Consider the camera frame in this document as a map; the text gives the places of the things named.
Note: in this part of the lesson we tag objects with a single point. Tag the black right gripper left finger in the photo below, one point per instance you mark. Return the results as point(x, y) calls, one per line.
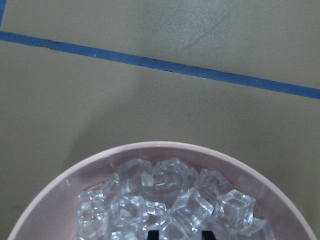
point(153, 235)

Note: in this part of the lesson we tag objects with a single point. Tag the pink bowl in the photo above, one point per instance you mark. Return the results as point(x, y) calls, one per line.
point(52, 213)

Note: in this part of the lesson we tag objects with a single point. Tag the pile of clear ice cubes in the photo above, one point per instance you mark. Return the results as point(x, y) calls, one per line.
point(171, 197)

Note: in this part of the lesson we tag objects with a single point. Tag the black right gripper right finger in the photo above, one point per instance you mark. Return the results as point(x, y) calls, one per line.
point(207, 235)

